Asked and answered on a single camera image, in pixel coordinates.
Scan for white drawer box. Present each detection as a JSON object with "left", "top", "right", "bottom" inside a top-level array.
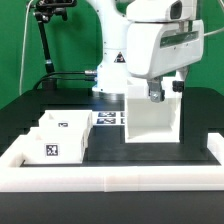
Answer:
[
  {"left": 23, "top": 127, "right": 88, "bottom": 164},
  {"left": 38, "top": 110, "right": 93, "bottom": 147}
]

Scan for white workspace border frame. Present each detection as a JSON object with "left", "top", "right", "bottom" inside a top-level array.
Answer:
[{"left": 0, "top": 133, "right": 224, "bottom": 192}]

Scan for black cables at base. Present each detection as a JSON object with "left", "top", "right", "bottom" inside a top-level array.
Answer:
[{"left": 32, "top": 69, "right": 99, "bottom": 91}]

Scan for white drawer cabinet frame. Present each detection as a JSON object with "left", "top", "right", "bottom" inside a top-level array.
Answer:
[{"left": 124, "top": 78, "right": 182, "bottom": 143}]

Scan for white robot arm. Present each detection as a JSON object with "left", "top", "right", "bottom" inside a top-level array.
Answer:
[{"left": 87, "top": 0, "right": 204, "bottom": 102}]

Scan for white marker tag sheet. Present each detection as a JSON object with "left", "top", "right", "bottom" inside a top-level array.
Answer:
[{"left": 92, "top": 111, "right": 125, "bottom": 126}]

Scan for white cable on left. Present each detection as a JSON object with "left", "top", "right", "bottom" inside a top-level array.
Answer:
[{"left": 18, "top": 0, "right": 36, "bottom": 96}]

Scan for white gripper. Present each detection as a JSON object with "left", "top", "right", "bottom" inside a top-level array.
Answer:
[{"left": 126, "top": 20, "right": 204, "bottom": 102}]

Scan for white rear drawer box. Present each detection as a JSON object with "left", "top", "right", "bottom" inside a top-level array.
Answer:
[{"left": 38, "top": 110, "right": 93, "bottom": 147}]

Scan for white front drawer box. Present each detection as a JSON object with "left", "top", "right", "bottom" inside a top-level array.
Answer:
[{"left": 23, "top": 127, "right": 88, "bottom": 164}]

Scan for black camera stand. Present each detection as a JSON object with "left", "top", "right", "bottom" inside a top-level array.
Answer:
[{"left": 31, "top": 0, "right": 77, "bottom": 90}]

